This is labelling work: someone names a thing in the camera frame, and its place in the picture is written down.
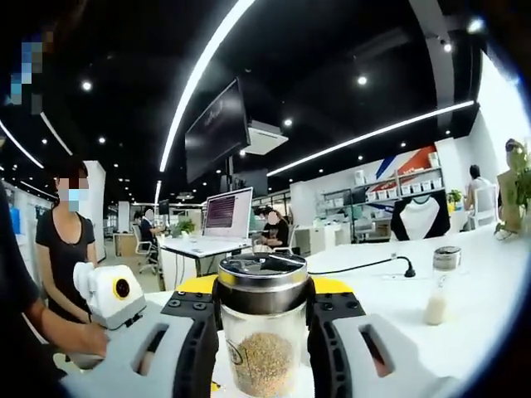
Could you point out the chair with white black shirt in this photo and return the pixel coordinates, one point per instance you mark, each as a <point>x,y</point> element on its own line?
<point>419,221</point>

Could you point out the ceiling air conditioner unit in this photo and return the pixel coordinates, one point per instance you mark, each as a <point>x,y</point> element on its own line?
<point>265,137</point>

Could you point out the hanging black monitor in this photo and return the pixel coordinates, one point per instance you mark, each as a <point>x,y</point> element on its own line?
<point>215,128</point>

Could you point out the curved ceiling light strip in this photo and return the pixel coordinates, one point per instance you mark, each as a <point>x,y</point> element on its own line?
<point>199,74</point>

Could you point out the shelf with white bins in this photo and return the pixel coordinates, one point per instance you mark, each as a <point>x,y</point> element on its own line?
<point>386,186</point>

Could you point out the tall seasoning bottle brown contents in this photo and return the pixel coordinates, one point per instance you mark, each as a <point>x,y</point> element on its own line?
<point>261,323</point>

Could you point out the small potted plant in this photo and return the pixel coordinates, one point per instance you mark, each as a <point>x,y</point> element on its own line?
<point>454,198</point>
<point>185,226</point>

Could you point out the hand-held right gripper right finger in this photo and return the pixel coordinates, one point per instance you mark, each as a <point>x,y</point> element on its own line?
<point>398,340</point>

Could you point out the white standing desk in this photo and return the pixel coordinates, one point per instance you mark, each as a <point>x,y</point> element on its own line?
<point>182,253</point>

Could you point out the person's left hand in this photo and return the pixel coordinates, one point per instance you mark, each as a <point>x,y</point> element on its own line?
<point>87,340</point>

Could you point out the large green potted plant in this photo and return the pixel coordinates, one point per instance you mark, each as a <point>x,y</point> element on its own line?
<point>516,190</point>

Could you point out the white laptop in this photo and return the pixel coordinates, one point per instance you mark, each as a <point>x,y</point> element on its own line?
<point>226,215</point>

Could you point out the straight ceiling light strip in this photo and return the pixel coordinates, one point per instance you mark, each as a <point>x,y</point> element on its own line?
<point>373,134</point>

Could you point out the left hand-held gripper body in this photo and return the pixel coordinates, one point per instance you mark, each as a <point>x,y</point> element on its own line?
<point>103,302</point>

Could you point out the tall seasoning bottle white contents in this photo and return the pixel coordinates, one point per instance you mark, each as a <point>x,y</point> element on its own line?
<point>439,298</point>

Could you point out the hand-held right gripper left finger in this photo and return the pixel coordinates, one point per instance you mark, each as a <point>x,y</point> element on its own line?
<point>124,352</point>

